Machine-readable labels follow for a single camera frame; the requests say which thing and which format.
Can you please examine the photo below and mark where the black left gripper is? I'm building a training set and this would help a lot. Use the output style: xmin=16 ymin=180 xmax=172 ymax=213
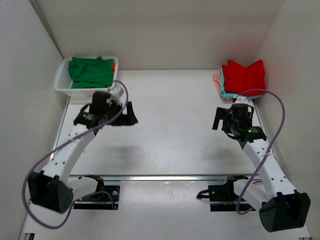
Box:
xmin=104 ymin=98 xmax=138 ymax=124

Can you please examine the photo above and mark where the green t shirt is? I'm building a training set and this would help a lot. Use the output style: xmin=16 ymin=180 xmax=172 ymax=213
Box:
xmin=68 ymin=56 xmax=115 ymax=89

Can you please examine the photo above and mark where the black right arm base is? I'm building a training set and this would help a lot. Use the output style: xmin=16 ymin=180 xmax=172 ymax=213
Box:
xmin=196 ymin=175 xmax=249 ymax=212

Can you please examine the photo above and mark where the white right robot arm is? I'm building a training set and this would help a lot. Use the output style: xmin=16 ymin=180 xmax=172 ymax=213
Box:
xmin=212 ymin=96 xmax=311 ymax=233

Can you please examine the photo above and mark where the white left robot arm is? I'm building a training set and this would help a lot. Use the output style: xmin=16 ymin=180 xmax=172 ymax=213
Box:
xmin=27 ymin=87 xmax=138 ymax=214

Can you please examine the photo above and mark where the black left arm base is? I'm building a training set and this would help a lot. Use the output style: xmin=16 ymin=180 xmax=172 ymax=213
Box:
xmin=73 ymin=174 xmax=121 ymax=211

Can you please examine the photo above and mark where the pink folded t shirt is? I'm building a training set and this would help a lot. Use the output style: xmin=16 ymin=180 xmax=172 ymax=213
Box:
xmin=212 ymin=72 xmax=233 ymax=102

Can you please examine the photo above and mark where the red folded t shirt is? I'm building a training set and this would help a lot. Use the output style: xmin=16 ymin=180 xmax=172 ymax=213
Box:
xmin=221 ymin=59 xmax=266 ymax=94

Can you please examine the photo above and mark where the orange t shirt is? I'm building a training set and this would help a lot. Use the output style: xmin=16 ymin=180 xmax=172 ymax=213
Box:
xmin=112 ymin=62 xmax=116 ymax=74

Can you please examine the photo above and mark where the white plastic basket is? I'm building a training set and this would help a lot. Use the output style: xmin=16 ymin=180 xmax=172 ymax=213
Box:
xmin=54 ymin=56 xmax=119 ymax=97

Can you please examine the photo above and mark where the aluminium table rail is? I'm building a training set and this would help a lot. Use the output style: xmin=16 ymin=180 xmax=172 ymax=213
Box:
xmin=69 ymin=174 xmax=256 ymax=182

